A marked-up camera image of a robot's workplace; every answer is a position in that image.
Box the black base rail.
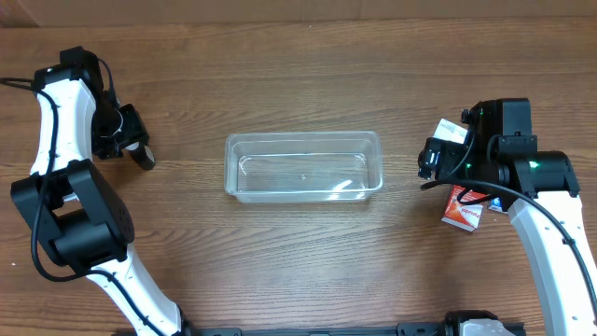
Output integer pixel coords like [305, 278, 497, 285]
[111, 309, 528, 336]

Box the white and blue box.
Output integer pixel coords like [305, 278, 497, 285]
[433, 119, 467, 144]

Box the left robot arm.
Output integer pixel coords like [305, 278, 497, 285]
[1, 47, 193, 335]

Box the black bottle white cap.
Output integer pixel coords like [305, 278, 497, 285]
[125, 142, 156, 171]

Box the red and white box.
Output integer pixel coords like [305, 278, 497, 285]
[441, 186, 483, 231]

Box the clear plastic container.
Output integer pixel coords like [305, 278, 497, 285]
[224, 131, 383, 203]

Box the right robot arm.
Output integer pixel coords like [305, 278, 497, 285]
[418, 98, 596, 335]

